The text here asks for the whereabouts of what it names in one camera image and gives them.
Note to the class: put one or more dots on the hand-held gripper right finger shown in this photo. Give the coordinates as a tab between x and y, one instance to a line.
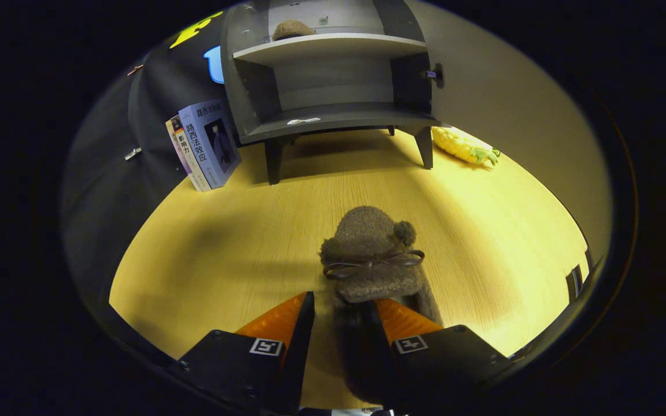
448	358

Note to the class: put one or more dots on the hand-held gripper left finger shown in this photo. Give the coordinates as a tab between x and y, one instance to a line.
301	358

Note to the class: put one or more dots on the brown fuzzy shoe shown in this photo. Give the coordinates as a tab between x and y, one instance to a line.
367	237
292	29

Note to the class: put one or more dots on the grey shoe cabinet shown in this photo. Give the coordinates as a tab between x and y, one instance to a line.
327	112

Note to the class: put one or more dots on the yellow pineapple plush toy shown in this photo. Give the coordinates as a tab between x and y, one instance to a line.
457	143

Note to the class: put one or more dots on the blue cover book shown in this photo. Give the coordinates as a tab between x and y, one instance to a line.
208	144

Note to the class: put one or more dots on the black backdrop cloth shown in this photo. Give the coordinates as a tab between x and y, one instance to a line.
107	190

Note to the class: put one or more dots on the silver metal clip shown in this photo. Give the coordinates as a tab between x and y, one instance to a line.
132	153

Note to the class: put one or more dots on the pink clothes peg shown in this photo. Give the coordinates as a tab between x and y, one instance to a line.
134	70

